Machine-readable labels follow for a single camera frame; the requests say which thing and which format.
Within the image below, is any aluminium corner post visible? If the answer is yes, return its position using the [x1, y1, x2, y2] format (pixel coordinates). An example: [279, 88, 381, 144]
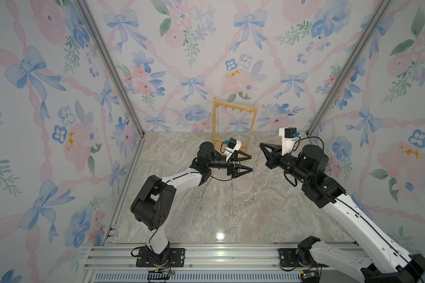
[306, 0, 393, 136]
[73, 0, 145, 138]

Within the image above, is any right aluminium corner post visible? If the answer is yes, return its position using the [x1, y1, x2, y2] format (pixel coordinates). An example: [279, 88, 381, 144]
[306, 0, 393, 136]

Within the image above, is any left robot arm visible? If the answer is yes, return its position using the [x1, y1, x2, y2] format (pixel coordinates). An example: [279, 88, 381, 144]
[130, 138, 253, 267]

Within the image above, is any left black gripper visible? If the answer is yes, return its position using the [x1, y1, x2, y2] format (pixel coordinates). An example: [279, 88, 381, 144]
[207, 151, 251, 180]

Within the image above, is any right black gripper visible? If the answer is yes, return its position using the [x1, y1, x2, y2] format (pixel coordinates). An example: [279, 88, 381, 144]
[261, 141, 310, 186]

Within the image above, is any wooden jewelry display stand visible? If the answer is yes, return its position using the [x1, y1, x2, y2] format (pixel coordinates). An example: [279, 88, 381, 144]
[211, 98, 259, 153]

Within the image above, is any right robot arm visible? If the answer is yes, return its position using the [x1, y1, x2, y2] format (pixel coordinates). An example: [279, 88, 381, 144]
[260, 143, 425, 283]

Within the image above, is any left aluminium corner post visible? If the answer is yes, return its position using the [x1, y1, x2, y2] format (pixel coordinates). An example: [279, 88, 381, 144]
[73, 0, 145, 138]

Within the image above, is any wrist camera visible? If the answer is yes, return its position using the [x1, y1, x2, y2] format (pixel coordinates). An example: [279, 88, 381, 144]
[223, 138, 242, 161]
[279, 127, 301, 156]

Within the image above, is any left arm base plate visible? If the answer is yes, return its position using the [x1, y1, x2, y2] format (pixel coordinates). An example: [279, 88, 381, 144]
[131, 246, 185, 268]

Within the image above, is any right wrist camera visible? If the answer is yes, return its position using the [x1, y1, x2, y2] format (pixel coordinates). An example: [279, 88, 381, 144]
[279, 127, 301, 156]

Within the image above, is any aluminium mounting rail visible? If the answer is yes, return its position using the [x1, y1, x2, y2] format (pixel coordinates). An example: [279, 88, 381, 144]
[79, 243, 354, 283]

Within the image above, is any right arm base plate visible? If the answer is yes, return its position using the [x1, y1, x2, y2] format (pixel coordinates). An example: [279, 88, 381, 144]
[277, 248, 328, 271]

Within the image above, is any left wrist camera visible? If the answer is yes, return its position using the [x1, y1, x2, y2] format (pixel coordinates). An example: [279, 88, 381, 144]
[223, 138, 242, 161]

